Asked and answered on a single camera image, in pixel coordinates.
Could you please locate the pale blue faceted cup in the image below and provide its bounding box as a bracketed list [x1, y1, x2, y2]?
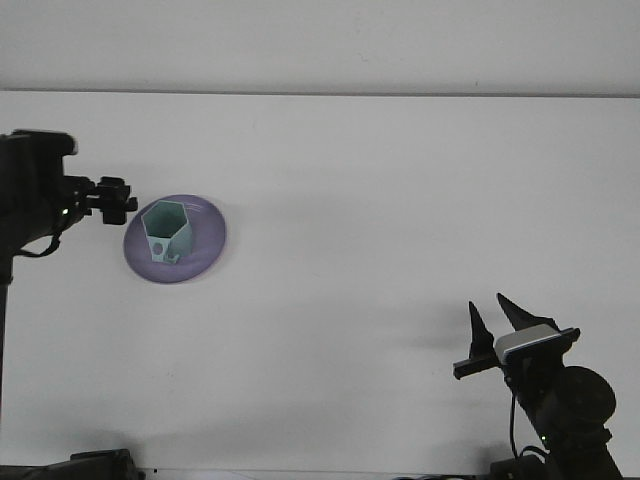
[140, 200, 195, 265]

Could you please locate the pale purple round plate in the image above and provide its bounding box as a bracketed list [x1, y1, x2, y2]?
[122, 192, 228, 287]

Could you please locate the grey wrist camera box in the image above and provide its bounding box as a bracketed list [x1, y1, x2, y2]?
[8, 128, 79, 157]
[493, 324, 565, 367]

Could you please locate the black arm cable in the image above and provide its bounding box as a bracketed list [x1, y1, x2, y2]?
[16, 233, 63, 259]
[507, 392, 552, 461]

